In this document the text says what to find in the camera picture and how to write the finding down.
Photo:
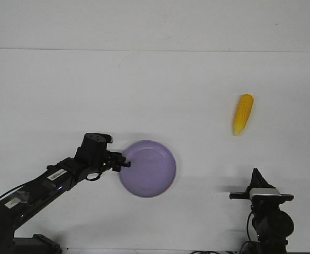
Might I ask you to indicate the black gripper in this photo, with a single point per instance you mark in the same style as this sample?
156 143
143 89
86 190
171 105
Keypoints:
93 154
258 181

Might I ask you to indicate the purple round plate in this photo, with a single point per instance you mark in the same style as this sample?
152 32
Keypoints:
152 170

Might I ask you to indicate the yellow corn cob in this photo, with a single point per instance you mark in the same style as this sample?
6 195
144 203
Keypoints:
242 113

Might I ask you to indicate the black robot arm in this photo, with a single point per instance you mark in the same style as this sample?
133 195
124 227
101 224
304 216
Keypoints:
272 225
20 204

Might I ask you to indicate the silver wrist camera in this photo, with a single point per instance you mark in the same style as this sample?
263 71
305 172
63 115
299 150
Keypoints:
263 192

